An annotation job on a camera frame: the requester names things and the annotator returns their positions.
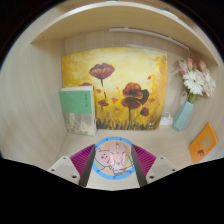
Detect white power strip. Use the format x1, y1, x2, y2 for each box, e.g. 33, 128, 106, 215
159, 116, 174, 126

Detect pink computer mouse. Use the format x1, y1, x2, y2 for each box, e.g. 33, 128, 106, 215
109, 141, 128, 168

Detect yellow poppy painting canvas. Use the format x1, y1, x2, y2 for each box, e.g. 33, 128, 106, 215
61, 47, 169, 132

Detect orange book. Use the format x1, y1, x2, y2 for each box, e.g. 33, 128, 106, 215
188, 121, 219, 165

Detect round cartoon mouse pad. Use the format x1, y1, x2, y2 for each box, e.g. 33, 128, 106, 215
91, 136, 137, 181

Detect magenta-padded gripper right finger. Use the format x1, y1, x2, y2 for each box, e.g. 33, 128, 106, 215
130, 143, 179, 188

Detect teal faceted vase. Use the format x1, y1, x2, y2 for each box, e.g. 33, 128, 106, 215
172, 99, 195, 132

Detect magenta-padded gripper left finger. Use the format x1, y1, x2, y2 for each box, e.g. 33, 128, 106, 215
47, 143, 97, 189

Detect pink and white flower bouquet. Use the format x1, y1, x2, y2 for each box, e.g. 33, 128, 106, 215
175, 58, 217, 104

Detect white light bar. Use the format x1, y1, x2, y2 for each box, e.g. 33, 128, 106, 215
109, 27, 191, 51

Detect green-covered book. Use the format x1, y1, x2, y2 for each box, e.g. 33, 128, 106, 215
58, 85, 98, 137

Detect wooden shelf unit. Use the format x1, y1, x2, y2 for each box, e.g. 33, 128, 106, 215
31, 1, 221, 64

